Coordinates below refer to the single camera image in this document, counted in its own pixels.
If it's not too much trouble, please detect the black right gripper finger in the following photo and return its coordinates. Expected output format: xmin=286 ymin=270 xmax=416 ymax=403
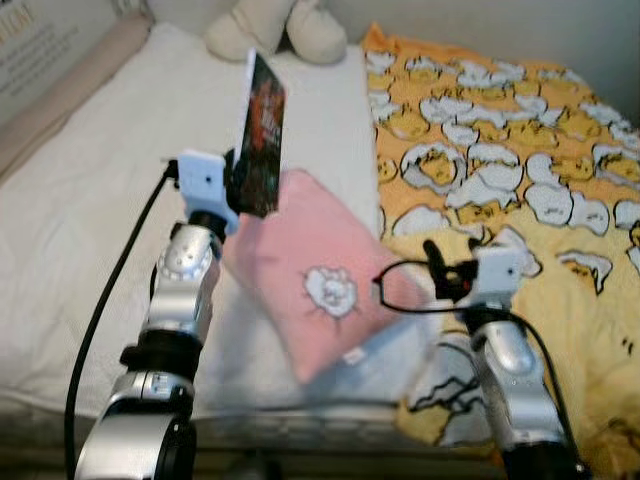
xmin=422 ymin=238 xmax=451 ymax=291

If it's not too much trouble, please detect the dark cover book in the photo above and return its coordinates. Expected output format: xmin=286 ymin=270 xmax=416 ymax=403
xmin=232 ymin=50 xmax=289 ymax=219

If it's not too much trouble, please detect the pink pillow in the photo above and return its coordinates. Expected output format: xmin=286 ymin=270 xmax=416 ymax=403
xmin=220 ymin=168 xmax=433 ymax=386

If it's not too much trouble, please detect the yellow cartoon print blanket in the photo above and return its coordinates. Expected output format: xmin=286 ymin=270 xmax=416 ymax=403
xmin=360 ymin=22 xmax=640 ymax=479

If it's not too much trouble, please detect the white bed sheet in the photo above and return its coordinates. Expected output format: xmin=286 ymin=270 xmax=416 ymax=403
xmin=0 ymin=20 xmax=441 ymax=416

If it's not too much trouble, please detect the cream plush toy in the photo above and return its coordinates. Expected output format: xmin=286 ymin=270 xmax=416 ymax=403
xmin=204 ymin=0 xmax=349 ymax=67

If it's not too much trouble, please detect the grey quilted bed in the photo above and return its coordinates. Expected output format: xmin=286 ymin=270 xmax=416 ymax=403
xmin=0 ymin=0 xmax=640 ymax=476

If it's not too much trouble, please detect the beige printed headboard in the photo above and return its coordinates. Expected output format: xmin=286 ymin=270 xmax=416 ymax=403
xmin=0 ymin=0 xmax=151 ymax=183

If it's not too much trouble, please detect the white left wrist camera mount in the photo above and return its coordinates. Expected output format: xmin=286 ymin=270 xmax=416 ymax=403
xmin=177 ymin=150 xmax=241 ymax=236

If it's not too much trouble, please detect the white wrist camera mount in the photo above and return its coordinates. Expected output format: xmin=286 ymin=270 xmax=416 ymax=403
xmin=470 ymin=245 xmax=529 ymax=313
xmin=177 ymin=150 xmax=241 ymax=236

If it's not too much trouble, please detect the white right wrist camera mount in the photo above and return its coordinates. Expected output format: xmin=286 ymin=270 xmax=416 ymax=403
xmin=470 ymin=245 xmax=529 ymax=313

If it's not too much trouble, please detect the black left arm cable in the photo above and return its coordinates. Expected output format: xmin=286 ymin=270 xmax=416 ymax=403
xmin=62 ymin=160 xmax=186 ymax=476

